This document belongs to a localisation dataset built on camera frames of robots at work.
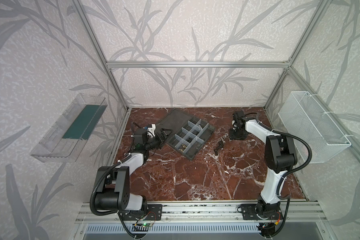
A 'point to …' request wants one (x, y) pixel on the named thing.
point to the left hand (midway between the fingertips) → (172, 131)
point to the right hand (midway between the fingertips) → (233, 133)
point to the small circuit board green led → (145, 224)
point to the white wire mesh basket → (305, 114)
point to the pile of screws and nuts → (221, 144)
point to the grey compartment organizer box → (189, 133)
